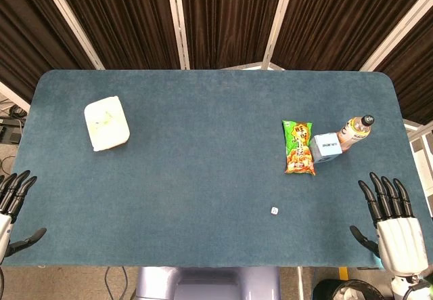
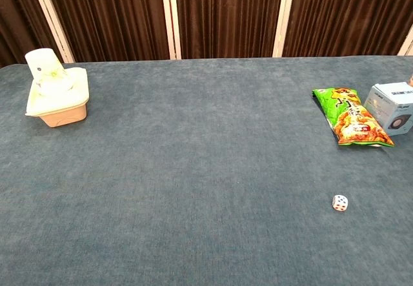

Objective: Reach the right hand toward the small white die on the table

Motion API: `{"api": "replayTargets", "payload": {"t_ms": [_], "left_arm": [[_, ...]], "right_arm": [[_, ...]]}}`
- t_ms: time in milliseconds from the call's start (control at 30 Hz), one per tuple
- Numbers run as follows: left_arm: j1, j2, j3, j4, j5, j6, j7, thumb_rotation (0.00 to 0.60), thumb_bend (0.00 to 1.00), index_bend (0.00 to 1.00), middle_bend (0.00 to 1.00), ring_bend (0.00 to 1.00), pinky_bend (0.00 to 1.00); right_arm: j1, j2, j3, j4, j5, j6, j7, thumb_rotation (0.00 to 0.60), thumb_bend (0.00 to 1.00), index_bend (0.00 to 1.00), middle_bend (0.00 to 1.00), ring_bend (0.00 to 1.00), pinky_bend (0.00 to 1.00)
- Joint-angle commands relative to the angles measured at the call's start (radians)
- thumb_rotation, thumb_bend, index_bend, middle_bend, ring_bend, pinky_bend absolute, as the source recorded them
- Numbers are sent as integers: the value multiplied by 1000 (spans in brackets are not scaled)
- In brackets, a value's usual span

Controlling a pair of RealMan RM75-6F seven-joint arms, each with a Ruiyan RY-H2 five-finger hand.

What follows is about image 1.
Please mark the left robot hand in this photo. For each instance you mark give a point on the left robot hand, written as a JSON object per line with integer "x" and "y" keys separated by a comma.
{"x": 7, "y": 198}

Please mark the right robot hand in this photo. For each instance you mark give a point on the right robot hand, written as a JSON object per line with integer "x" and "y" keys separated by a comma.
{"x": 399, "y": 242}

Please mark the small white die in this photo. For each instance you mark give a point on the small white die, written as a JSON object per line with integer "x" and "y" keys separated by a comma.
{"x": 274, "y": 211}

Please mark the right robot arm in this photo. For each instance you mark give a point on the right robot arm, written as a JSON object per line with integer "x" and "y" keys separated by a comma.
{"x": 404, "y": 288}

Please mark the black round bin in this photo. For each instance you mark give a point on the black round bin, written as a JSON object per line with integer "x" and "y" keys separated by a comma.
{"x": 348, "y": 290}

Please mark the black power strip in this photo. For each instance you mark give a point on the black power strip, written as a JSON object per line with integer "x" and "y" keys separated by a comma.
{"x": 10, "y": 129}

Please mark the white metal rack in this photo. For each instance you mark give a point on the white metal rack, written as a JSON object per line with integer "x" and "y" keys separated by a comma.
{"x": 421, "y": 144}

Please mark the orange drink bottle black cap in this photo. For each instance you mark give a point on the orange drink bottle black cap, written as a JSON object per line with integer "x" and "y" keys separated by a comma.
{"x": 356, "y": 133}

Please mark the light blue cube box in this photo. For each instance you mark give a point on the light blue cube box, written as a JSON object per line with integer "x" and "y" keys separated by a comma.
{"x": 325, "y": 148}

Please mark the white plastic lunch box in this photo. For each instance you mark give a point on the white plastic lunch box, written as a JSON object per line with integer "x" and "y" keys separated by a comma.
{"x": 107, "y": 123}

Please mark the green orange snack bag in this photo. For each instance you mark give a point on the green orange snack bag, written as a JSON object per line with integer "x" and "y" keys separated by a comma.
{"x": 298, "y": 147}

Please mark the lavender robot torso base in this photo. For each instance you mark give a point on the lavender robot torso base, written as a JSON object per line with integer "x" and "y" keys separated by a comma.
{"x": 208, "y": 283}

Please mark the blue felt table cloth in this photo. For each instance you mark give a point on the blue felt table cloth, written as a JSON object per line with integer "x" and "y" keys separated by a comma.
{"x": 209, "y": 168}

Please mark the dark brown curtain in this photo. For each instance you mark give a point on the dark brown curtain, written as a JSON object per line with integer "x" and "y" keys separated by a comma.
{"x": 230, "y": 15}

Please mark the white partition frame post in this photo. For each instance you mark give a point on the white partition frame post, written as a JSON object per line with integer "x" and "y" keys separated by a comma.
{"x": 177, "y": 20}
{"x": 279, "y": 22}
{"x": 397, "y": 32}
{"x": 69, "y": 20}

